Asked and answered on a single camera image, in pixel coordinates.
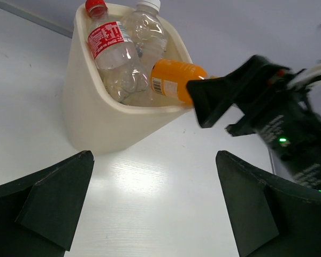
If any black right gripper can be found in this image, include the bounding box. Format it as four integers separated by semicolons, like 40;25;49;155
186;55;321;190

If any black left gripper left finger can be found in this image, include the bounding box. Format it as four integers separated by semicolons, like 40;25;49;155
0;150;94;256

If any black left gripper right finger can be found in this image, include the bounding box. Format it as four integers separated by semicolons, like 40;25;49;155
216;150;321;256

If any orange juice bottle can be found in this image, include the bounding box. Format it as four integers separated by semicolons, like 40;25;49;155
150;58;215;104

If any red cap clear bottle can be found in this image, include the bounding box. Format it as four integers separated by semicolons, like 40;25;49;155
85;1;152;107

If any large clear square bottle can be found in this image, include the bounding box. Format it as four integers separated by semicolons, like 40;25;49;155
119;1;167;106

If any cream plastic bin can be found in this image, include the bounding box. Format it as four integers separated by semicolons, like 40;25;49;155
62;5;192;155

